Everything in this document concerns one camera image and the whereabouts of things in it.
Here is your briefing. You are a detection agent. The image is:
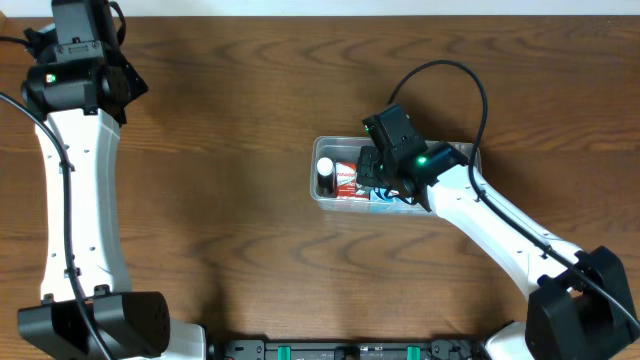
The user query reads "blue Kool Fever box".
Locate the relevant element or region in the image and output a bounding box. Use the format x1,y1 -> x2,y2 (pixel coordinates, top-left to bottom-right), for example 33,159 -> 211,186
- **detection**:
369,187 -> 415,205

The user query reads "clear plastic container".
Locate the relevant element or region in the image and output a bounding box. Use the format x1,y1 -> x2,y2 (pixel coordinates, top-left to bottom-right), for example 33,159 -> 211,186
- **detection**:
309,135 -> 484,218

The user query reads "red Panadol box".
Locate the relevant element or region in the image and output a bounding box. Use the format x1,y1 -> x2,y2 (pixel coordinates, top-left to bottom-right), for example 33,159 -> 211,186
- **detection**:
335,162 -> 370,200

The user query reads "black bottle white cap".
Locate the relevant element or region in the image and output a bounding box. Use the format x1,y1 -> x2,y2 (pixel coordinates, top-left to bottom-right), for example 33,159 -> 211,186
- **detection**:
316,157 -> 336,196

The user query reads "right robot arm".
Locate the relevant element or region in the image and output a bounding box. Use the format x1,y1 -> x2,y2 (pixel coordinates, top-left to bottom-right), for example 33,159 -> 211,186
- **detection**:
363,104 -> 639,359

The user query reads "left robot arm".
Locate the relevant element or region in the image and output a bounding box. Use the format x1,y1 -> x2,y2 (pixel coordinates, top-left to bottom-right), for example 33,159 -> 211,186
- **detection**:
18,0 -> 207,359

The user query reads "left black cable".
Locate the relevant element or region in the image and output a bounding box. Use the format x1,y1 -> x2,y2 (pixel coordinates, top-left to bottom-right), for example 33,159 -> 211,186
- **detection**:
0,0 -> 126,360

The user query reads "black cable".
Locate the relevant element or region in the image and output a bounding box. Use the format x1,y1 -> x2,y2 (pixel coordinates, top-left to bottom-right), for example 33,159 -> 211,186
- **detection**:
387,59 -> 640,334
0,0 -> 126,360

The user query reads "black mounting rail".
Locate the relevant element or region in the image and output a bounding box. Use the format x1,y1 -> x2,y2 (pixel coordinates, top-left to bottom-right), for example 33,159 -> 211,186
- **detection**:
206,339 -> 489,360

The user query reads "right black cable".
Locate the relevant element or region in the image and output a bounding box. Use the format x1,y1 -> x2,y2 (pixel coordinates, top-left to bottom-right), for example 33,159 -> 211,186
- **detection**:
387,59 -> 640,334

